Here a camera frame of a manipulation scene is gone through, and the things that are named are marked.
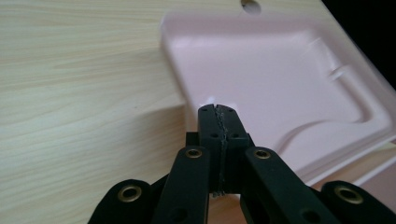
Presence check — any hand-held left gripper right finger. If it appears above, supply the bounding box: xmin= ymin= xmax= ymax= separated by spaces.
xmin=216 ymin=105 xmax=255 ymax=194

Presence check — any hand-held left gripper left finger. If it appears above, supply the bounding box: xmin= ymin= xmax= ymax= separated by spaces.
xmin=186 ymin=104 xmax=226 ymax=194

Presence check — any pink storage box white handle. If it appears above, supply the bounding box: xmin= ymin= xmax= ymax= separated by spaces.
xmin=160 ymin=12 xmax=396 ymax=224

